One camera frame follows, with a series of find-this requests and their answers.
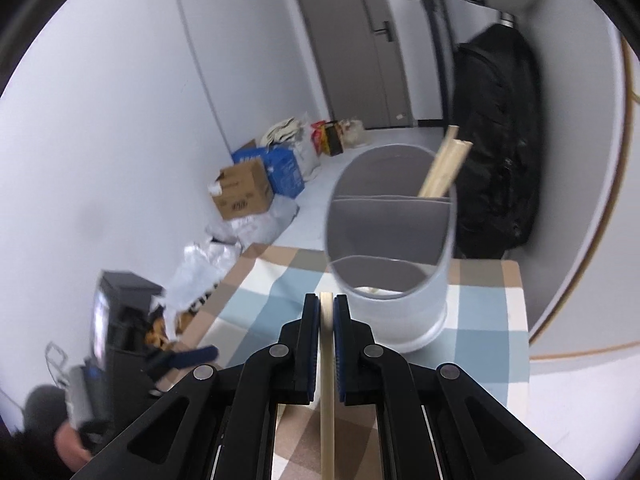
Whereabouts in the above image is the grey door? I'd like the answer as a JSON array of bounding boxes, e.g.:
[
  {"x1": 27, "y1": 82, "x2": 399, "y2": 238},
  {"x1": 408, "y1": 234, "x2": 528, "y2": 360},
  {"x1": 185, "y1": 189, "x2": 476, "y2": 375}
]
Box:
[{"x1": 286, "y1": 0, "x2": 416, "y2": 130}]

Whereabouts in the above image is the beige tote bag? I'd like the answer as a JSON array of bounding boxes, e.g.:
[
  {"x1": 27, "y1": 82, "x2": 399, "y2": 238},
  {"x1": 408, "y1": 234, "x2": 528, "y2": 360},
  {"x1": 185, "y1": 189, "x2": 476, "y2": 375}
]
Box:
[{"x1": 260, "y1": 117, "x2": 308, "y2": 148}]

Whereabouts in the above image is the black backpack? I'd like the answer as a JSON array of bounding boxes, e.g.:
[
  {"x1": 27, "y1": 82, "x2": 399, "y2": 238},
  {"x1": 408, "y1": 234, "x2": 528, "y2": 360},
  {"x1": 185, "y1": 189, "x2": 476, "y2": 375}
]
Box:
[{"x1": 451, "y1": 22, "x2": 543, "y2": 261}]

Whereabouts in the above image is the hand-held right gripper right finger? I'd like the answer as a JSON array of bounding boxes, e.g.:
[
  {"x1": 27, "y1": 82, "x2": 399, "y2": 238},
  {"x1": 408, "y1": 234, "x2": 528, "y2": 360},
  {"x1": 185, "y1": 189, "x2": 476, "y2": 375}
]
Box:
[{"x1": 334, "y1": 294, "x2": 586, "y2": 480}]

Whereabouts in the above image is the beige plastic bag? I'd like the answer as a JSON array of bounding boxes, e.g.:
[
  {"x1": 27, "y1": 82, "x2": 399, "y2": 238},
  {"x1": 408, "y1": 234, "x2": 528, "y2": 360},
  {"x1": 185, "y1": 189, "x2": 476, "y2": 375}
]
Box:
[{"x1": 340, "y1": 119, "x2": 366, "y2": 148}]

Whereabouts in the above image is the clear plastic bag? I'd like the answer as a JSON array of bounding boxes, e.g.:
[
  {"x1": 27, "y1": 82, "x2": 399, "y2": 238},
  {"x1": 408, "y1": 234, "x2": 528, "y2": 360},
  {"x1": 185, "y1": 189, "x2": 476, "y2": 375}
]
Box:
[{"x1": 162, "y1": 242, "x2": 243, "y2": 321}]

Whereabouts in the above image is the black paper bag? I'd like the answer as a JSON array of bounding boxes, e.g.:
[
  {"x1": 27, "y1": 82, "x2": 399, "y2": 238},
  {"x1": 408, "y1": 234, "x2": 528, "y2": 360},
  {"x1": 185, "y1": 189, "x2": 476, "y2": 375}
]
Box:
[{"x1": 322, "y1": 122, "x2": 346, "y2": 157}]

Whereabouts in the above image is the person's left forearm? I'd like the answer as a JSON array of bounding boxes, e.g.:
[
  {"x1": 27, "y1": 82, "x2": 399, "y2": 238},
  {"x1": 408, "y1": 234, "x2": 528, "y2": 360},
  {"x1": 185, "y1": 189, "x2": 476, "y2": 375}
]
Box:
[{"x1": 10, "y1": 385, "x2": 88, "y2": 480}]

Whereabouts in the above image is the brown cardboard box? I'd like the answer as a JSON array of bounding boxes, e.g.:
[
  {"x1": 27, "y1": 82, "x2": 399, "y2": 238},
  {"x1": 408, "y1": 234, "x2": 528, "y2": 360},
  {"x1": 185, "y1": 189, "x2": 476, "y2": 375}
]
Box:
[{"x1": 209, "y1": 156, "x2": 276, "y2": 221}]

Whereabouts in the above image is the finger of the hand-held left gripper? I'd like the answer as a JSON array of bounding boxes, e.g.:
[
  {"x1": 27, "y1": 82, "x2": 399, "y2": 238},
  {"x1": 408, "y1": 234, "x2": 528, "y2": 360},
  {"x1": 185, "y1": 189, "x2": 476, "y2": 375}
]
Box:
[{"x1": 146, "y1": 344, "x2": 220, "y2": 373}]

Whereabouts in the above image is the grey plastic mailer bag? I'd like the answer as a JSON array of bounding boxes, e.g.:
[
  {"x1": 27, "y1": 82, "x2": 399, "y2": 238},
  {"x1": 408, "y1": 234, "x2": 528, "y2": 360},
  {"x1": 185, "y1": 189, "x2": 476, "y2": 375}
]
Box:
[{"x1": 207, "y1": 195, "x2": 301, "y2": 256}]

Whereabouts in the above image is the checked tablecloth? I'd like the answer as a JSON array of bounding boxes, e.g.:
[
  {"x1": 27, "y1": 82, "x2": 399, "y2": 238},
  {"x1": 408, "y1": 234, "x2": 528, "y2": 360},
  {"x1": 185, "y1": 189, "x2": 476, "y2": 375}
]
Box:
[{"x1": 197, "y1": 242, "x2": 531, "y2": 480}]

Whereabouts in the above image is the red snack bag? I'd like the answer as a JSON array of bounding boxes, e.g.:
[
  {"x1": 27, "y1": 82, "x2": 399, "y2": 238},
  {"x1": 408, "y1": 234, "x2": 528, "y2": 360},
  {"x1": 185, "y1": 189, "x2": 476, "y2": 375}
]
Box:
[{"x1": 311, "y1": 121, "x2": 331, "y2": 153}]

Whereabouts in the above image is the blue cardboard box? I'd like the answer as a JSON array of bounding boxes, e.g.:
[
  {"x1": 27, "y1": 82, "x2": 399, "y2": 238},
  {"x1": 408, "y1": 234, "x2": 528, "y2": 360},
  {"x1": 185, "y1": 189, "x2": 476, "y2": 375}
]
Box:
[{"x1": 231, "y1": 139, "x2": 306, "y2": 198}]

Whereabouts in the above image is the translucent white utensil holder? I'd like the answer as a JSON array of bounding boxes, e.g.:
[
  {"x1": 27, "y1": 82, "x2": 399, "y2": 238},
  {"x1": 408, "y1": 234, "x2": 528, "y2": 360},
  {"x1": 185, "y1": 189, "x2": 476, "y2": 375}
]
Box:
[{"x1": 324, "y1": 144, "x2": 458, "y2": 356}]

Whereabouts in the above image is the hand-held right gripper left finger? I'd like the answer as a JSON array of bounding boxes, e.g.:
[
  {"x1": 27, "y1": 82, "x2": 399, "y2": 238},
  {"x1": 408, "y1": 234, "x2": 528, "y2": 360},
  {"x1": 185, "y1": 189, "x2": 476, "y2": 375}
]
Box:
[{"x1": 72, "y1": 294, "x2": 323, "y2": 480}]

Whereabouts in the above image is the person's left hand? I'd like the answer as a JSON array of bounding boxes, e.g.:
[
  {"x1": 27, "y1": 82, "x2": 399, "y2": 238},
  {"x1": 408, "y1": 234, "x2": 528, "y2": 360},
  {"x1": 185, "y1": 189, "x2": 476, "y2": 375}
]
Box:
[{"x1": 54, "y1": 420, "x2": 98, "y2": 468}]

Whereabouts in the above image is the white plastic sack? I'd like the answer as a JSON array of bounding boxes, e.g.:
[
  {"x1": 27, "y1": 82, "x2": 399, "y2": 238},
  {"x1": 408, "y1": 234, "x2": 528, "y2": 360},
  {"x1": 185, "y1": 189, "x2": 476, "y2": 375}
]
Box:
[{"x1": 292, "y1": 127, "x2": 323, "y2": 181}]

